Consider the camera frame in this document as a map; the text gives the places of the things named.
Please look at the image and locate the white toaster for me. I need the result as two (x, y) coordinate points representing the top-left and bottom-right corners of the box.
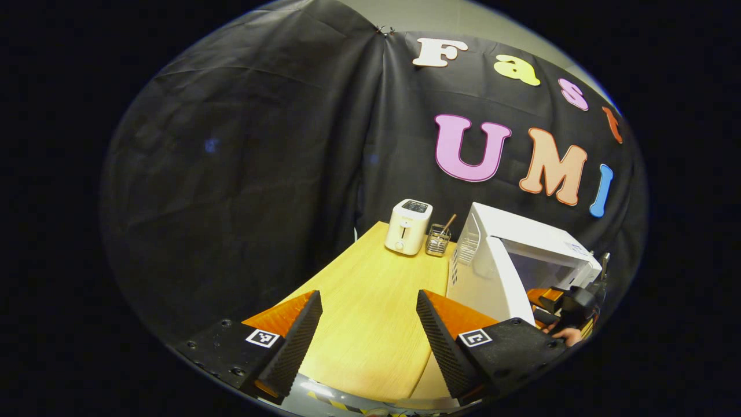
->
(384, 199), (434, 257)

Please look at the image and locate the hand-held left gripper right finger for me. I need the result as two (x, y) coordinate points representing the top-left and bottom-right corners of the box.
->
(416, 290), (571, 406)

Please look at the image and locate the wire utensil holder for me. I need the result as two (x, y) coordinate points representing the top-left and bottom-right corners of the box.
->
(425, 224), (452, 257)

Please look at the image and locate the black backdrop cloth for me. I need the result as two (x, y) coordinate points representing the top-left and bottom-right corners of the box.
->
(100, 0), (648, 342)

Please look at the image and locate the white microwave oven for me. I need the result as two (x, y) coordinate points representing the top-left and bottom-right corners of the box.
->
(446, 202), (604, 328)

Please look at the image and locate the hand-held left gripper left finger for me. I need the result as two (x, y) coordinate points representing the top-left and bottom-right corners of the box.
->
(174, 290), (324, 405)

